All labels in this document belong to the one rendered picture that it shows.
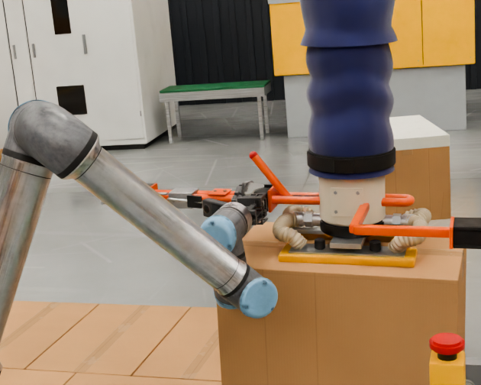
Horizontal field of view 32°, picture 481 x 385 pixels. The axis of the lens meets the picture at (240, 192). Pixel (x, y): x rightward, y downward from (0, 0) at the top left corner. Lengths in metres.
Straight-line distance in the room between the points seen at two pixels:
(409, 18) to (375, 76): 7.33
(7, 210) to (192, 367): 1.23
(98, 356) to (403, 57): 6.92
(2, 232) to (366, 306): 0.87
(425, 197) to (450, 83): 5.60
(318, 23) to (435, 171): 2.02
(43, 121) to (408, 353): 1.02
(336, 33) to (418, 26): 7.38
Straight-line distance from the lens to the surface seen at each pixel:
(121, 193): 1.69
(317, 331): 2.10
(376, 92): 2.05
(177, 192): 2.28
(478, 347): 4.18
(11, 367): 3.05
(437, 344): 1.73
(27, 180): 1.78
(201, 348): 2.96
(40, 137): 1.67
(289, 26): 9.45
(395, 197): 2.18
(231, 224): 1.91
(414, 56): 9.40
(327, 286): 2.05
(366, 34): 2.01
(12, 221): 1.79
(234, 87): 9.65
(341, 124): 2.04
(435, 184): 3.96
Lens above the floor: 1.76
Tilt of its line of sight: 14 degrees down
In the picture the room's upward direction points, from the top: 5 degrees counter-clockwise
